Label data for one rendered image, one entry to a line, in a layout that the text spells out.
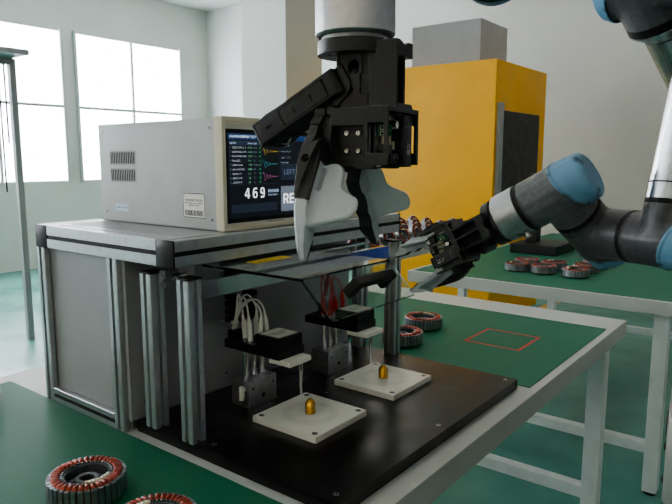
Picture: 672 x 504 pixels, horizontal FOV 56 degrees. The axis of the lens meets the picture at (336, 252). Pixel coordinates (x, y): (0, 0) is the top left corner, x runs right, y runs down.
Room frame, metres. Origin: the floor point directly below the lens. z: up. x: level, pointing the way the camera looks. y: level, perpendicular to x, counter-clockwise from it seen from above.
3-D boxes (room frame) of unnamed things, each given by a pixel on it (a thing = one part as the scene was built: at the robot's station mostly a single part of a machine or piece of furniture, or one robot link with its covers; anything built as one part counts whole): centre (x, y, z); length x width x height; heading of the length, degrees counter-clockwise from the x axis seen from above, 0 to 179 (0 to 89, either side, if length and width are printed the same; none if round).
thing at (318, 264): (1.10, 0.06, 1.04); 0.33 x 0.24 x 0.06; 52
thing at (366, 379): (1.30, -0.10, 0.78); 0.15 x 0.15 x 0.01; 52
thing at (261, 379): (1.19, 0.16, 0.80); 0.07 x 0.05 x 0.06; 142
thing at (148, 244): (1.40, 0.23, 1.09); 0.68 x 0.44 x 0.05; 142
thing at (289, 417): (1.11, 0.05, 0.78); 0.15 x 0.15 x 0.01; 52
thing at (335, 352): (1.38, 0.01, 0.80); 0.07 x 0.05 x 0.06; 142
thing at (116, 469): (0.88, 0.37, 0.77); 0.11 x 0.11 x 0.04
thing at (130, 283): (1.36, 0.17, 0.92); 0.66 x 0.01 x 0.30; 142
